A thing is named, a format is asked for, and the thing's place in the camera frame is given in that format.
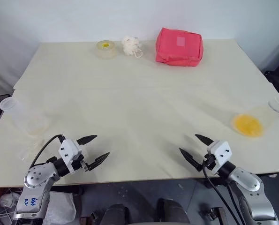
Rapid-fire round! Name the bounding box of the large bottle with yellow liquid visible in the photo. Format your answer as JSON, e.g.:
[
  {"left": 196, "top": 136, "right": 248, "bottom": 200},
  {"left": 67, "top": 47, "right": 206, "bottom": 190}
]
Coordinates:
[{"left": 231, "top": 90, "right": 279, "bottom": 139}]

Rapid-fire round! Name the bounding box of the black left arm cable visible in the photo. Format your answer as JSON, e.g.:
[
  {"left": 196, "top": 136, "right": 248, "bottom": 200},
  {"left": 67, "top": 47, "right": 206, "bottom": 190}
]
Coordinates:
[{"left": 28, "top": 134, "right": 65, "bottom": 170}]

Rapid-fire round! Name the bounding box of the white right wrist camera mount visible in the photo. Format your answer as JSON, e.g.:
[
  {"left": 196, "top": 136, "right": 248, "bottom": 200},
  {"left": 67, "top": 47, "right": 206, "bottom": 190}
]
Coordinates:
[{"left": 206, "top": 140, "right": 232, "bottom": 175}]

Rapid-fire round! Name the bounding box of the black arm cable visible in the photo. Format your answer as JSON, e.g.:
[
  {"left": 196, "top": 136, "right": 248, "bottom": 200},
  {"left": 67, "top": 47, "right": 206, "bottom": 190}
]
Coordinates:
[
  {"left": 202, "top": 161, "right": 246, "bottom": 225},
  {"left": 28, "top": 134, "right": 65, "bottom": 170}
]

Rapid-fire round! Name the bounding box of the pink fabric pouch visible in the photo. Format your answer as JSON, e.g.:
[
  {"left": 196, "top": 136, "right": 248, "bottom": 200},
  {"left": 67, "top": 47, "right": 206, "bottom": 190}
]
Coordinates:
[{"left": 155, "top": 27, "right": 204, "bottom": 67}]

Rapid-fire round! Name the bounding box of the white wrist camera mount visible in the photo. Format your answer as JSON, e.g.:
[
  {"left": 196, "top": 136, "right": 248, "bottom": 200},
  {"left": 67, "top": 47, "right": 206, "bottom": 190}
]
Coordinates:
[
  {"left": 58, "top": 139, "right": 83, "bottom": 173},
  {"left": 206, "top": 140, "right": 232, "bottom": 175}
]

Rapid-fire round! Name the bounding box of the white cable tangle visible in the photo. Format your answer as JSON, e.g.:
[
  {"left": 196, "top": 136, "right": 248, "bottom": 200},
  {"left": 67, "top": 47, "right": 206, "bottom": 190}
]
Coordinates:
[{"left": 0, "top": 187, "right": 22, "bottom": 225}]

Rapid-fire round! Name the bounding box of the crumpled clear plastic film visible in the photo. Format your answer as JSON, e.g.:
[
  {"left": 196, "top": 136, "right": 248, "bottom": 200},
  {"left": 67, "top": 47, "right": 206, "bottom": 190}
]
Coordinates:
[{"left": 19, "top": 137, "right": 45, "bottom": 162}]

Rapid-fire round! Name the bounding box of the white plastic bag under table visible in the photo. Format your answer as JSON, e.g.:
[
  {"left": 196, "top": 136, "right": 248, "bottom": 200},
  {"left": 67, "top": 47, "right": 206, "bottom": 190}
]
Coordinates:
[{"left": 44, "top": 191, "right": 77, "bottom": 225}]

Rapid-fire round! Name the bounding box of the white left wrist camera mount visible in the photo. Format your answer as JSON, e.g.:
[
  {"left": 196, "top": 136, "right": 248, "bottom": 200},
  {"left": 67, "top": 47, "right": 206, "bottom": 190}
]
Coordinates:
[{"left": 58, "top": 139, "right": 83, "bottom": 173}]

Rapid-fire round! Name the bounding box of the black chair beside table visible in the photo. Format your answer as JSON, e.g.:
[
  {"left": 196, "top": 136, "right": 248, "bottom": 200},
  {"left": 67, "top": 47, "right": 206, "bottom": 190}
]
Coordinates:
[{"left": 264, "top": 69, "right": 279, "bottom": 95}]

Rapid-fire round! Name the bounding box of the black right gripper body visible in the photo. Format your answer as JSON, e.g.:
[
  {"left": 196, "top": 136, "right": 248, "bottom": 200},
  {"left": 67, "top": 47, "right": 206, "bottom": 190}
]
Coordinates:
[{"left": 201, "top": 145, "right": 217, "bottom": 169}]

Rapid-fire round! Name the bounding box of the clear plastic jar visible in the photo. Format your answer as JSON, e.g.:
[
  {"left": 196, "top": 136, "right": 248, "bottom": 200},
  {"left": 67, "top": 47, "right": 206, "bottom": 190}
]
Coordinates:
[{"left": 0, "top": 97, "right": 49, "bottom": 137}]

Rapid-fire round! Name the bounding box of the dark rounded shape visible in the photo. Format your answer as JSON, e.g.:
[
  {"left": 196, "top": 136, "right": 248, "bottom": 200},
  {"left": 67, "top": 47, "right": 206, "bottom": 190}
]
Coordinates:
[
  {"left": 157, "top": 197, "right": 190, "bottom": 225},
  {"left": 103, "top": 203, "right": 131, "bottom": 225}
]

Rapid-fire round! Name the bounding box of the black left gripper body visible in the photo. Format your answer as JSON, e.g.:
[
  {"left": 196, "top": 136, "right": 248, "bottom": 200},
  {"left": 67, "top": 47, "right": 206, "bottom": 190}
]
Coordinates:
[{"left": 70, "top": 151, "right": 89, "bottom": 173}]

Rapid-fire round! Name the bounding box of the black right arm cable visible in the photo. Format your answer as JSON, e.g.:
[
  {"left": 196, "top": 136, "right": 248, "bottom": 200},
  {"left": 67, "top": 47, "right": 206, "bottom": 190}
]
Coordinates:
[{"left": 202, "top": 161, "right": 246, "bottom": 225}]

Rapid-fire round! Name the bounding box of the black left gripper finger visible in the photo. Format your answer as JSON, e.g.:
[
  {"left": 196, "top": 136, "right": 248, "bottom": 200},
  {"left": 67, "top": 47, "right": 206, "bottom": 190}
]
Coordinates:
[
  {"left": 84, "top": 151, "right": 111, "bottom": 172},
  {"left": 76, "top": 134, "right": 98, "bottom": 146}
]

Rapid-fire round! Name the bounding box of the white fluffy ball with loop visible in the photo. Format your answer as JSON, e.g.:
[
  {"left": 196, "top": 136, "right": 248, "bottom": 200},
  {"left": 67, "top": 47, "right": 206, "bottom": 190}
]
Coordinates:
[{"left": 121, "top": 35, "right": 143, "bottom": 58}]

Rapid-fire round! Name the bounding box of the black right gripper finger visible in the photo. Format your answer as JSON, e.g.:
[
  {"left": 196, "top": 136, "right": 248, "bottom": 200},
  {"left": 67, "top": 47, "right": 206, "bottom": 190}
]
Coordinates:
[
  {"left": 194, "top": 134, "right": 215, "bottom": 147},
  {"left": 179, "top": 147, "right": 204, "bottom": 172}
]

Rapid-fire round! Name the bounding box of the clear tape roll yellow core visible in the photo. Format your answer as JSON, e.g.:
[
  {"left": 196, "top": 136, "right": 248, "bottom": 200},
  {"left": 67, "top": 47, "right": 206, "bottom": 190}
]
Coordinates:
[{"left": 94, "top": 40, "right": 118, "bottom": 60}]

